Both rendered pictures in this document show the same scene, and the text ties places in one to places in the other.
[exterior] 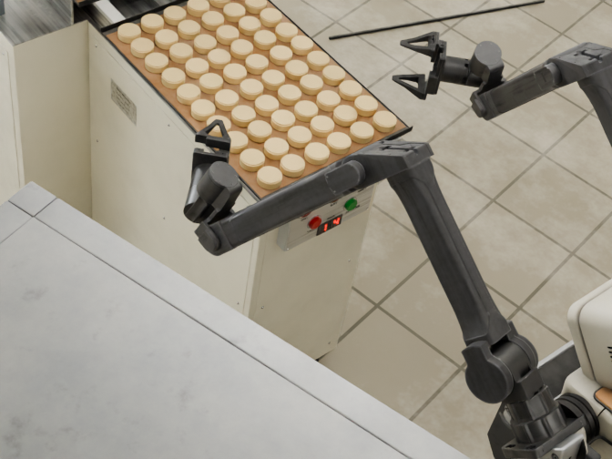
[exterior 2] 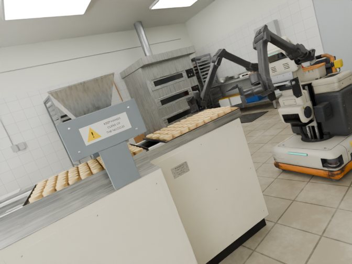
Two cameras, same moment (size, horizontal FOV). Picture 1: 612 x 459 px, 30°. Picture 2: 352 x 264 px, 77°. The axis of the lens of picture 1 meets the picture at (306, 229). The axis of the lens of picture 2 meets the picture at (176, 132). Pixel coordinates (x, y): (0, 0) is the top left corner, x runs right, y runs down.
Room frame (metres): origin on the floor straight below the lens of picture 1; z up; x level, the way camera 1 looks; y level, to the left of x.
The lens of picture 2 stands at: (1.41, 1.59, 1.15)
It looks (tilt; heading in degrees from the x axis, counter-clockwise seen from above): 10 degrees down; 293
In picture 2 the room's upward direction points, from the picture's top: 20 degrees counter-clockwise
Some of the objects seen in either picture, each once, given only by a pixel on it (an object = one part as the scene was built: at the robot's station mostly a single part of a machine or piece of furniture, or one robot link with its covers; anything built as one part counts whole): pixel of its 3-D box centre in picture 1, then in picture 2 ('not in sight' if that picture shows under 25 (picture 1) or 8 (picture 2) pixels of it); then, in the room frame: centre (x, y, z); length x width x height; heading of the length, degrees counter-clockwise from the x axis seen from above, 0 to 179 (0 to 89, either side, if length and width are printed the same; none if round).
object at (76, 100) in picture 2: not in sight; (85, 103); (2.28, 0.59, 1.25); 0.56 x 0.29 x 0.14; 136
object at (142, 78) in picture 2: not in sight; (170, 98); (3.45, -3.74, 1.01); 1.56 x 1.20 x 2.01; 58
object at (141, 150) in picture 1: (219, 198); (202, 187); (1.93, 0.23, 0.45); 0.70 x 0.34 x 0.90; 46
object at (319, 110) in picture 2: not in sight; (306, 115); (1.08, -0.58, 0.55); 0.28 x 0.27 x 0.25; 136
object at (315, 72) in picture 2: not in sight; (310, 73); (0.94, -0.82, 0.87); 0.23 x 0.15 x 0.11; 136
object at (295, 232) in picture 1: (328, 204); not in sight; (1.68, -0.04, 0.77); 0.24 x 0.04 x 0.14; 136
